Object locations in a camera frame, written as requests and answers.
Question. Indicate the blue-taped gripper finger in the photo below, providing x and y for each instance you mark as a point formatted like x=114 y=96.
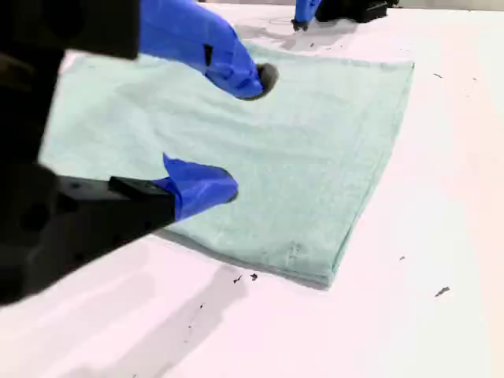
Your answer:
x=197 y=189
x=305 y=12
x=204 y=43

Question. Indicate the pale green T-shirt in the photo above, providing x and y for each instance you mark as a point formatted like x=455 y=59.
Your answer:
x=295 y=157

